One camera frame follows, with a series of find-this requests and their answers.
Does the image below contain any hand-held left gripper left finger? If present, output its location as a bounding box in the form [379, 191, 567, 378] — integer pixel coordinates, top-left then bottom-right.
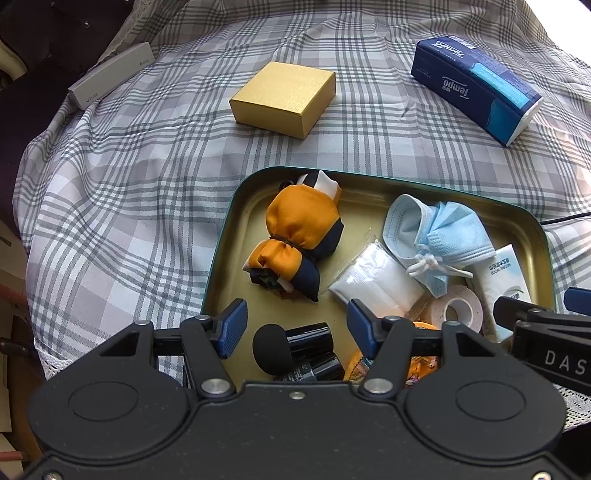
[95, 298, 249, 400]

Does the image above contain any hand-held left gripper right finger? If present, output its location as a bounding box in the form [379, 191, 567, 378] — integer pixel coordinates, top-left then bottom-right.
[347, 299, 509, 400]

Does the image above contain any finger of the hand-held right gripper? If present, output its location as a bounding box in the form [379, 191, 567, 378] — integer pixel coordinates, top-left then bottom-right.
[493, 296, 561, 333]
[567, 287, 591, 317]

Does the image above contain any small white tissue packet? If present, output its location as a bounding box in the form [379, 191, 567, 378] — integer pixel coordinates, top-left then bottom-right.
[464, 244, 532, 344]

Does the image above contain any black foam-tipped cylinder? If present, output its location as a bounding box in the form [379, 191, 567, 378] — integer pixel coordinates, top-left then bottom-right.
[252, 323, 335, 376]

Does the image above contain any pale pink tape roll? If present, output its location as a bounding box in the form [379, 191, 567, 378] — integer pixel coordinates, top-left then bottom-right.
[427, 285, 483, 333]

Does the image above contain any white gauze packet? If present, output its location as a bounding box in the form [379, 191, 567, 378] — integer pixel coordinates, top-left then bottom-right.
[328, 228, 428, 319]

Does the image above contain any orange patterned pouch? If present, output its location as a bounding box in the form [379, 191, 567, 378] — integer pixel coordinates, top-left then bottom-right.
[342, 320, 441, 384]

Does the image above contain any blue face mask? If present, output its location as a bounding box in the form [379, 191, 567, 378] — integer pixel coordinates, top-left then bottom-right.
[382, 194, 496, 297]

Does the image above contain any teal and gold tin tray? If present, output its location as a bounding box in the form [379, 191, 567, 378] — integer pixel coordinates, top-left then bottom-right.
[201, 166, 555, 388]

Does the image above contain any orange and navy scarf bundle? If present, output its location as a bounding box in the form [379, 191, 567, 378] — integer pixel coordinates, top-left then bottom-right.
[242, 170, 345, 303]

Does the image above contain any white mesh cloth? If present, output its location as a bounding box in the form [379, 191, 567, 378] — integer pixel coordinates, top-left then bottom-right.
[554, 383, 591, 432]

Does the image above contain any grey plaid bed sheet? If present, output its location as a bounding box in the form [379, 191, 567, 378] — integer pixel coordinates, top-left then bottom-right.
[11, 0, 591, 430]

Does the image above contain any blue tissue pack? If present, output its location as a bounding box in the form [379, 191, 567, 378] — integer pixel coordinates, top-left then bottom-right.
[410, 34, 543, 147]

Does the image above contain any gold cardboard box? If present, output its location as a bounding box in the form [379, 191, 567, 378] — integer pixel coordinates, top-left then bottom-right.
[229, 61, 337, 139]

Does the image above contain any long white box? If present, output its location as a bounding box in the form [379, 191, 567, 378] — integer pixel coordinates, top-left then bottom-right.
[67, 41, 155, 112]

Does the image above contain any black cable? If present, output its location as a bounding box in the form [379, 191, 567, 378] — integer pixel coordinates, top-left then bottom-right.
[540, 213, 591, 227]

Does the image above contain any beige chair frame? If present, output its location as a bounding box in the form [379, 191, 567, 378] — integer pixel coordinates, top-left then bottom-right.
[0, 41, 24, 77]

